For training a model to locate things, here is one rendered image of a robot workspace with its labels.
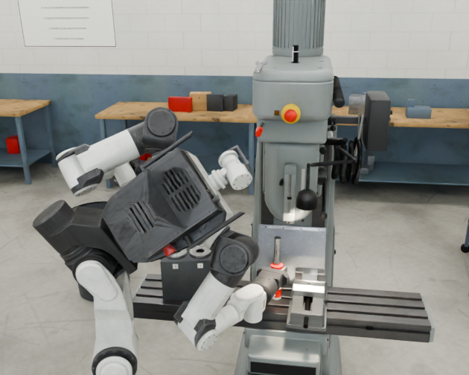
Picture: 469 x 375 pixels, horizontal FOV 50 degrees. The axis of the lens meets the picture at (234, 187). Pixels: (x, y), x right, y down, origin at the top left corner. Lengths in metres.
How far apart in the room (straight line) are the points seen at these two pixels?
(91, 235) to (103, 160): 0.22
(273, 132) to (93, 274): 0.75
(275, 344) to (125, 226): 0.93
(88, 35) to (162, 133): 5.19
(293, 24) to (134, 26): 4.54
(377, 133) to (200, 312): 1.04
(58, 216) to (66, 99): 5.41
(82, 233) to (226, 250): 0.41
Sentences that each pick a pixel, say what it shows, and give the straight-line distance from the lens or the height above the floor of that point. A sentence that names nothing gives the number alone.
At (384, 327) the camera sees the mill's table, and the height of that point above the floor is 0.90.
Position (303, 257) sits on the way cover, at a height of 0.96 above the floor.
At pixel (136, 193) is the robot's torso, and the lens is 1.36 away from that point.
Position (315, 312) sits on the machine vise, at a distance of 1.97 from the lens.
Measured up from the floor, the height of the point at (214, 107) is 0.93.
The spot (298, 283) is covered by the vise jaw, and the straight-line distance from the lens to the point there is 2.05.
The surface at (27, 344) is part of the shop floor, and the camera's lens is 3.67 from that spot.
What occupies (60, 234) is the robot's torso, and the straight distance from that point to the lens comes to 1.49.
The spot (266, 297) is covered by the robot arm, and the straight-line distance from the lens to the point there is 1.78.
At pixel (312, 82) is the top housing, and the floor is 1.86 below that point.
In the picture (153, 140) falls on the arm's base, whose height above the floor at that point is 1.73.
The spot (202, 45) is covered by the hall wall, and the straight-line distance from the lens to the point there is 6.17.
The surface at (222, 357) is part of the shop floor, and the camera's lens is 3.30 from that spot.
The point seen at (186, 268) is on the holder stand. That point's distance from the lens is 2.07.
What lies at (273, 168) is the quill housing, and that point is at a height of 1.53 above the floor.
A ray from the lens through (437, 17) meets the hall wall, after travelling 6.15.
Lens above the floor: 2.12
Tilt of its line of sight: 21 degrees down
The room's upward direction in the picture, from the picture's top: 1 degrees counter-clockwise
